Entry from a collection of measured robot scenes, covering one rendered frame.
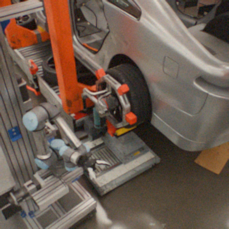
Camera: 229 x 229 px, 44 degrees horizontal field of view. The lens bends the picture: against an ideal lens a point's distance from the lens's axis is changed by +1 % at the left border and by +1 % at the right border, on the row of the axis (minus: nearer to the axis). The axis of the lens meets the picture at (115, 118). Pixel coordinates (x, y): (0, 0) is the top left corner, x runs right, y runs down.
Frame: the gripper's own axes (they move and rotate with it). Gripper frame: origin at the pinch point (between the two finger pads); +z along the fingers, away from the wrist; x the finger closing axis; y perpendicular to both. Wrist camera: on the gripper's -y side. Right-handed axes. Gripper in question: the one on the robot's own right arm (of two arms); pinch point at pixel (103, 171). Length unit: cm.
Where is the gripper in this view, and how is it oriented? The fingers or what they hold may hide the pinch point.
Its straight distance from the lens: 180.5
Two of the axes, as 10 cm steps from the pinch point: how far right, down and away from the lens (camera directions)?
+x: -5.7, 4.4, -7.0
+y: -0.7, 8.2, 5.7
